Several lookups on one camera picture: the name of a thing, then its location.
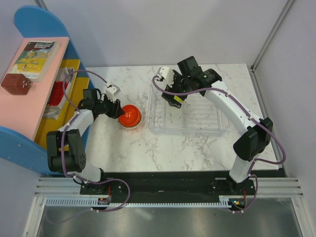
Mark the white bottom bowl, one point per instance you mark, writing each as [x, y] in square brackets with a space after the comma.
[131, 127]

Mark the red white book on shelf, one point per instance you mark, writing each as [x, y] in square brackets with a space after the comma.
[57, 95]

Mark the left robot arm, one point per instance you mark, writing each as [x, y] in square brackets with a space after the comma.
[65, 149]

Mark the grey patterned cloth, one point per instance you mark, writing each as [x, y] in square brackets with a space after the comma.
[66, 74]

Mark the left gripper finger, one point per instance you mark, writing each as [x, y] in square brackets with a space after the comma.
[117, 106]
[116, 114]

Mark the lime green bowl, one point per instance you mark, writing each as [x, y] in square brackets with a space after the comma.
[178, 99]

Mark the dark red box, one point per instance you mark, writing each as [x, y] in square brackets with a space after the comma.
[16, 84]

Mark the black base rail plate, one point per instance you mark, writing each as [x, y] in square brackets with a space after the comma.
[169, 187]

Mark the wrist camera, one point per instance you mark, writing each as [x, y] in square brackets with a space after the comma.
[111, 92]
[167, 74]

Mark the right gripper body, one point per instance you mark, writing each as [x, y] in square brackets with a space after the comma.
[180, 85]

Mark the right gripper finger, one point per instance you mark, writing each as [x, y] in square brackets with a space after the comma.
[166, 96]
[175, 103]

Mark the orange bowl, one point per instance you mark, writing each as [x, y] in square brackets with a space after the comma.
[132, 115]

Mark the paperback book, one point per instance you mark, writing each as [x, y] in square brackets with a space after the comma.
[35, 60]

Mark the aluminium frame post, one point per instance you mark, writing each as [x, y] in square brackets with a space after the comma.
[272, 34]

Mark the blue pink yellow shelf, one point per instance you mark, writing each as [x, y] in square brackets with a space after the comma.
[22, 126]

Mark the white cable duct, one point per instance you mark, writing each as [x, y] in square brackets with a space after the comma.
[97, 202]

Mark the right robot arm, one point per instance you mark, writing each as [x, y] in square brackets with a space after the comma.
[254, 132]

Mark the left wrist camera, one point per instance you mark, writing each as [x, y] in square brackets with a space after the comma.
[111, 92]

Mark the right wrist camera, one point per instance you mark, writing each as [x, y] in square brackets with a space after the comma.
[167, 74]

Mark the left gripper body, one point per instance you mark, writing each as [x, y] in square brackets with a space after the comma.
[106, 107]

